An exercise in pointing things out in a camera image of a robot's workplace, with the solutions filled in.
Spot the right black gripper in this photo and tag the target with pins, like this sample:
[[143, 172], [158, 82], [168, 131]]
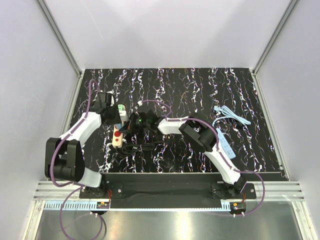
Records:
[[133, 117]]

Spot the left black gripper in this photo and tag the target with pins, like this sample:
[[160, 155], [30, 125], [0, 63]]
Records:
[[117, 118]]

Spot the beige red power strip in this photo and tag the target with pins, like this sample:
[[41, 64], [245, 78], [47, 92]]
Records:
[[117, 138]]

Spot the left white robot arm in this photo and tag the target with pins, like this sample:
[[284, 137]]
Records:
[[64, 158]]

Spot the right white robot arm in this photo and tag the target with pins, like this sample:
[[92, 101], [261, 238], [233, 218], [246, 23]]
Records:
[[201, 136]]

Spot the white usb charger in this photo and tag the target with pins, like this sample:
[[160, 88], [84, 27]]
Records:
[[123, 115]]

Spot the green usb charger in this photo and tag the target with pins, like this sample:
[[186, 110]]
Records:
[[121, 107]]

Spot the light blue power strip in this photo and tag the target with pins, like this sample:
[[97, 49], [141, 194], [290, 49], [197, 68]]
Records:
[[225, 144]]

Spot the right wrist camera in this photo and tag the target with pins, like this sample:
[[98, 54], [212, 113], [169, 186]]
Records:
[[137, 105]]

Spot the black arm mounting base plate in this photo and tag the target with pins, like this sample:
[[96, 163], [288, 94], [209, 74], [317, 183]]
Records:
[[211, 185]]

